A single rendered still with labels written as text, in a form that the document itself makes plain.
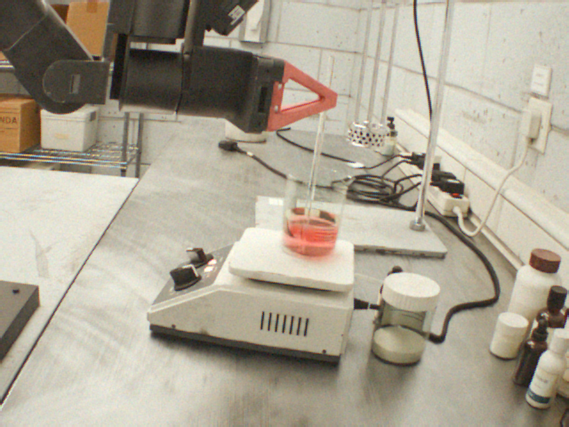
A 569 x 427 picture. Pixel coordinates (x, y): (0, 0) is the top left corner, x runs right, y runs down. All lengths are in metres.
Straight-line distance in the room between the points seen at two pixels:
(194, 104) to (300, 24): 2.46
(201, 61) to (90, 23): 2.21
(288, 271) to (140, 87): 0.22
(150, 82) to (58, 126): 2.34
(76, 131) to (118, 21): 2.30
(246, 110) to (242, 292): 0.17
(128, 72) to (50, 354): 0.27
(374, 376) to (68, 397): 0.29
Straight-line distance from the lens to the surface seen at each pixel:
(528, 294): 0.69
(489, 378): 0.63
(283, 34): 2.95
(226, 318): 0.58
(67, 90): 0.48
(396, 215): 1.07
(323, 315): 0.57
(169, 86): 0.50
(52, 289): 0.70
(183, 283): 0.61
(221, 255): 0.66
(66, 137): 2.82
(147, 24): 0.49
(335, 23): 2.97
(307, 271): 0.57
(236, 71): 0.51
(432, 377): 0.61
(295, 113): 0.55
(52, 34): 0.48
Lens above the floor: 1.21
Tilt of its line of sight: 18 degrees down
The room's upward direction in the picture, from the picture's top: 7 degrees clockwise
